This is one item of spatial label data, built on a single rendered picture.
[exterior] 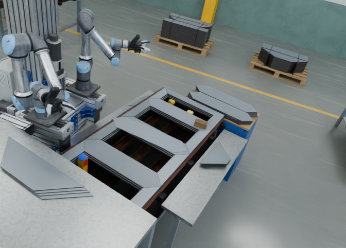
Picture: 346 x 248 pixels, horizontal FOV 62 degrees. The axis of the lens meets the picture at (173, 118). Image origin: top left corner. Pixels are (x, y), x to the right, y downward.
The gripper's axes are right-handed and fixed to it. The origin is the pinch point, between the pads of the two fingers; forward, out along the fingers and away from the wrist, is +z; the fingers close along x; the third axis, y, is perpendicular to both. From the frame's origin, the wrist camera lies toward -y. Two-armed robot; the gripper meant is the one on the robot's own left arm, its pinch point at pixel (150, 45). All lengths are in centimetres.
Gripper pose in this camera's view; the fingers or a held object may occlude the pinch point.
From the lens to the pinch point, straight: 265.2
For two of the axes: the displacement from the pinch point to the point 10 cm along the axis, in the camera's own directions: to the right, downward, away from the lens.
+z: 9.8, 0.8, 1.9
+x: 0.8, 7.0, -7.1
